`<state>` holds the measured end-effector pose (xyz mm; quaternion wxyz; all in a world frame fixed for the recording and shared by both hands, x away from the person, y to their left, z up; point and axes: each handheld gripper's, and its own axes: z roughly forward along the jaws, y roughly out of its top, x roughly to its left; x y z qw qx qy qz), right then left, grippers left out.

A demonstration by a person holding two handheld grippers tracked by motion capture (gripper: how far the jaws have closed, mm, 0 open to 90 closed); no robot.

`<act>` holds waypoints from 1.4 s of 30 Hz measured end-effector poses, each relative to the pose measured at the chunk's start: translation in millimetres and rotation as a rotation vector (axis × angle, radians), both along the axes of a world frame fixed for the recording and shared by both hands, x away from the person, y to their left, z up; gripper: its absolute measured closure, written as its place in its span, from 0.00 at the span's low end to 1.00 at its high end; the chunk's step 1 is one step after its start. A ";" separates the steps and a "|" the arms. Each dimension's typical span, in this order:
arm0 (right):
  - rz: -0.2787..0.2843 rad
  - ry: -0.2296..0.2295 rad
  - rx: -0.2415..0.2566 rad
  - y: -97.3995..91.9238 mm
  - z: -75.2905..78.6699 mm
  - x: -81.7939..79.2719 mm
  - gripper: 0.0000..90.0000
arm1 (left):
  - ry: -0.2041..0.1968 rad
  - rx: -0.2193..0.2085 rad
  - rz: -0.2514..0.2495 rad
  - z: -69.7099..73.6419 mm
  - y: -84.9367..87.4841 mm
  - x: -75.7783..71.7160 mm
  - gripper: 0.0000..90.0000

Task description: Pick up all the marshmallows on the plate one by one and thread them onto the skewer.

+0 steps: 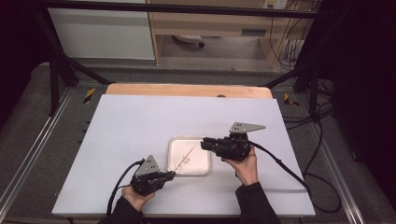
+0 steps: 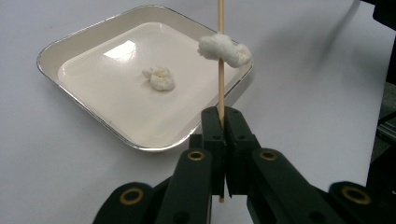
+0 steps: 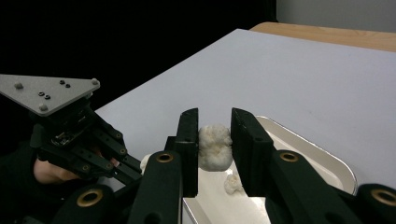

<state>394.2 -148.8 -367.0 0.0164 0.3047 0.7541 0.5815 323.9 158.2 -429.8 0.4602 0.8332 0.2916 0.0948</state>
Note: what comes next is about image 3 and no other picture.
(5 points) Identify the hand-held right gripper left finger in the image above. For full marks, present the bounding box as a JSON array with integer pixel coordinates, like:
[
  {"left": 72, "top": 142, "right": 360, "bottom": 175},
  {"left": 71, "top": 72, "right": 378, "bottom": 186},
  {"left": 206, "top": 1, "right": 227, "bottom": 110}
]
[{"left": 127, "top": 107, "right": 200, "bottom": 224}]

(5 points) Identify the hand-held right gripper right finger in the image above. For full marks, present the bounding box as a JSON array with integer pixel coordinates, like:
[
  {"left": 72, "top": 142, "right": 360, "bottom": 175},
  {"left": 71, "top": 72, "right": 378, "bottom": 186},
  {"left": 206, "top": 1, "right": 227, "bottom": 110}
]
[{"left": 231, "top": 107, "right": 362, "bottom": 224}]

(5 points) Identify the white mushroom piece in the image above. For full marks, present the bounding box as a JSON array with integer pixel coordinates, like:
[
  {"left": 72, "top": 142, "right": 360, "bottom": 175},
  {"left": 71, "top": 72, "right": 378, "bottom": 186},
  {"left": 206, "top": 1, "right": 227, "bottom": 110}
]
[{"left": 139, "top": 153, "right": 154, "bottom": 175}]

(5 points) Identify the white cloth ball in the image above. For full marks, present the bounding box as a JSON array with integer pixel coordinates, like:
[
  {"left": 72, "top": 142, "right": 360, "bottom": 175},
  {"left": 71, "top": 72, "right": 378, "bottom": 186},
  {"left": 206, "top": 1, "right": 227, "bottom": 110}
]
[{"left": 198, "top": 123, "right": 233, "bottom": 173}]

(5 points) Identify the white square metal tray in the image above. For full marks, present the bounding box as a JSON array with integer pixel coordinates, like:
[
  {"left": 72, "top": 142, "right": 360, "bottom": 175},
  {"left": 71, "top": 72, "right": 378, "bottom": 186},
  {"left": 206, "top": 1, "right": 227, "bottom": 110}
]
[{"left": 181, "top": 115, "right": 359, "bottom": 224}]

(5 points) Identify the small white cloth piece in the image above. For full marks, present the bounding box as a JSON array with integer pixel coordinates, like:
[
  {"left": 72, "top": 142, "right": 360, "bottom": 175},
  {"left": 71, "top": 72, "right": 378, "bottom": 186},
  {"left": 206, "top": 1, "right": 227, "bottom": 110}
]
[{"left": 223, "top": 173, "right": 244, "bottom": 196}]

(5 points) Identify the white table board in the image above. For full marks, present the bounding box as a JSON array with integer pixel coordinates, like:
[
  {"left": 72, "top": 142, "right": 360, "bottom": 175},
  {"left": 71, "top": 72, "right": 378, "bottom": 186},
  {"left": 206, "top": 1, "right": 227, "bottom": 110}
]
[{"left": 94, "top": 28, "right": 396, "bottom": 191}]

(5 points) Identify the wooden table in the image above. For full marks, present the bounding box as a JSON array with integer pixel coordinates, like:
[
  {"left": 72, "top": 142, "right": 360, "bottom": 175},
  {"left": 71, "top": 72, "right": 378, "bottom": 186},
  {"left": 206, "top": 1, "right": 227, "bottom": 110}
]
[{"left": 249, "top": 21, "right": 396, "bottom": 53}]

